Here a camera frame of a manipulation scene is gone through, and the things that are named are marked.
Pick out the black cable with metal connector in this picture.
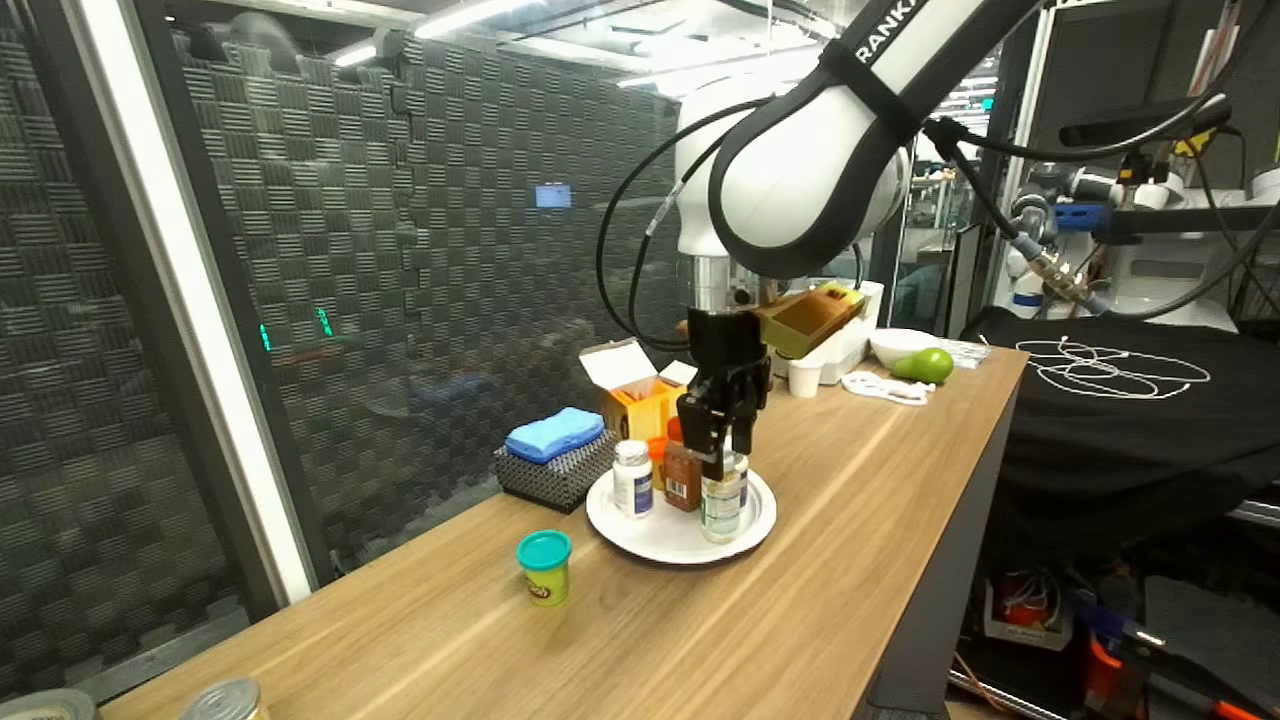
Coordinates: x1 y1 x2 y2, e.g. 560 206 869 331
923 84 1280 323

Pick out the white printed packet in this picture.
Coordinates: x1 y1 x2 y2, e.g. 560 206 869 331
835 366 945 407

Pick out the yellow tub with teal lid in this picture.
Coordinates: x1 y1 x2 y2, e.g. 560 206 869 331
511 529 577 609

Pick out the white metal frame post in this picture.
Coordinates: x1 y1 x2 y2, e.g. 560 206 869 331
51 0 322 609

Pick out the black looped gripper cable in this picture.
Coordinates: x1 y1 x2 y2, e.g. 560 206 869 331
594 93 778 353

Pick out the silver metal can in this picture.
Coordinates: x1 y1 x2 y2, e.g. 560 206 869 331
176 674 269 720
0 686 96 720

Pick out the black covered table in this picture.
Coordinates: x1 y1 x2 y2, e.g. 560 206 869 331
976 309 1280 537

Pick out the white shallow bowl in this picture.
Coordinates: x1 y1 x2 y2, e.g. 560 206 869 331
869 323 996 372

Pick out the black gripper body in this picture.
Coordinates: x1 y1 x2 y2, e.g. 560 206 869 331
686 304 778 405

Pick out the yellow orange cardboard box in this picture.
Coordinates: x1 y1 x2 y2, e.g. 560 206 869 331
577 335 702 451

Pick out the white cable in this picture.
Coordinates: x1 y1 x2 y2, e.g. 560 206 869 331
1023 331 1215 405

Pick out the white paper plate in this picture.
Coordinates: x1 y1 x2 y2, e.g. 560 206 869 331
580 462 785 572

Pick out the blue box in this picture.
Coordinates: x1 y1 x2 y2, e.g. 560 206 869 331
493 431 625 514

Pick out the blue sponge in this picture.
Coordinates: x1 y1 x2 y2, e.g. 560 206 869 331
499 405 609 467

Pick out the green pear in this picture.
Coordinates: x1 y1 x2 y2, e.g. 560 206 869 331
890 345 961 387

